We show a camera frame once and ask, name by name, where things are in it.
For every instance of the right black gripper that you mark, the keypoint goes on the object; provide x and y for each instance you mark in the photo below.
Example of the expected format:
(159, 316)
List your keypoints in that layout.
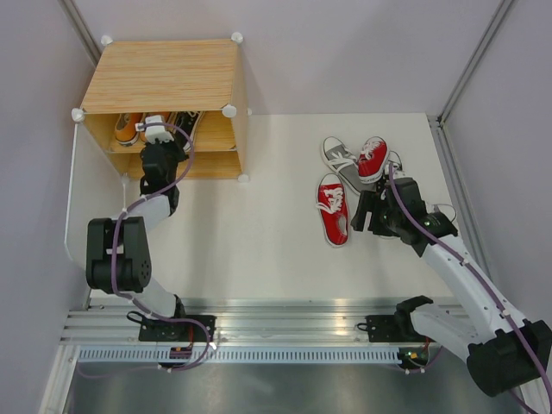
(371, 201)

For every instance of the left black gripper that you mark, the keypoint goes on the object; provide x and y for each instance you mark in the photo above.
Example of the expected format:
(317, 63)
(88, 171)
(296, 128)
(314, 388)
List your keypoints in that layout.
(181, 157)

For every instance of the black sneaker orange sole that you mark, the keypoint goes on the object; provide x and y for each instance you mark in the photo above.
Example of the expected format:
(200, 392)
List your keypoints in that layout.
(188, 121)

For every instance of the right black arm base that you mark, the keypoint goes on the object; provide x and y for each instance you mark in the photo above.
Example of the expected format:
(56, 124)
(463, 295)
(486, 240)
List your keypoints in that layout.
(398, 327)

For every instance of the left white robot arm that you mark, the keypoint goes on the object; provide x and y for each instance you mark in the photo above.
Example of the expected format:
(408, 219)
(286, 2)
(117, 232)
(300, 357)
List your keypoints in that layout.
(118, 258)

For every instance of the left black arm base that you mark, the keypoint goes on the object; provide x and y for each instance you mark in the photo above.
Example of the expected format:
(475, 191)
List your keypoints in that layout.
(182, 336)

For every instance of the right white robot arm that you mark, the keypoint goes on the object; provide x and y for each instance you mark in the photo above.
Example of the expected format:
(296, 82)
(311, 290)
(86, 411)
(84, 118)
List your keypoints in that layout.
(501, 347)

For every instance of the wooden two-shelf shoe cabinet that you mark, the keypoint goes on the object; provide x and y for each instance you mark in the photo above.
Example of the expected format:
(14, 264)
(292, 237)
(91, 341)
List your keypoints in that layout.
(137, 78)

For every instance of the red sneaker front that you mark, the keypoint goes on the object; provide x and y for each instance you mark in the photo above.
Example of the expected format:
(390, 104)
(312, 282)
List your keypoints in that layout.
(333, 209)

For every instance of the red sneaker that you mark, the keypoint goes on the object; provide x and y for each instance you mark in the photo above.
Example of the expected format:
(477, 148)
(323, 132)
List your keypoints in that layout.
(372, 161)
(333, 209)

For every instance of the grey sneaker back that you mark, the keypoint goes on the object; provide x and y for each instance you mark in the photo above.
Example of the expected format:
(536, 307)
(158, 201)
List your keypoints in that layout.
(341, 161)

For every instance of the grey sneaker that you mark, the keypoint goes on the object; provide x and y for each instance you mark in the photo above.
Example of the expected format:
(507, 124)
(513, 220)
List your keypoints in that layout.
(448, 210)
(341, 161)

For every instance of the red sneaker back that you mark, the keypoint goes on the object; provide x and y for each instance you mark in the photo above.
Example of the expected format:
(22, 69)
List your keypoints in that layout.
(372, 161)

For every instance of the black sneaker back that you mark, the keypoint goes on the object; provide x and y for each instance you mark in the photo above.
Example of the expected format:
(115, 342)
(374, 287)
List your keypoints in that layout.
(395, 166)

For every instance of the grey sneaker right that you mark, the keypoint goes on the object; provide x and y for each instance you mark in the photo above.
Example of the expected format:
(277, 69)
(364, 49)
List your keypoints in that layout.
(448, 210)

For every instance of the right aluminium frame post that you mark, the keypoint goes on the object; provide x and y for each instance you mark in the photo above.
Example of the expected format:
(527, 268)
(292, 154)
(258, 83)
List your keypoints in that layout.
(450, 133)

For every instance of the aluminium frame post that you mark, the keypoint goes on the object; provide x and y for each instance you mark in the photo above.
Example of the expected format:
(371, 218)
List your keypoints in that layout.
(450, 133)
(81, 29)

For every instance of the left aluminium frame post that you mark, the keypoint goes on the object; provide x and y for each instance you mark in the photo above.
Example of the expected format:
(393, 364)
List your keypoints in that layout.
(81, 29)

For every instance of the aluminium mounting rail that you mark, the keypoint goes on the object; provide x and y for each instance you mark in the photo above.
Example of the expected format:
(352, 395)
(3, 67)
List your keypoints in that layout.
(239, 322)

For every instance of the white slotted cable duct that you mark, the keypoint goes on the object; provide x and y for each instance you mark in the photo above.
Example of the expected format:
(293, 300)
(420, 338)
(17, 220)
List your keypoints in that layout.
(258, 355)

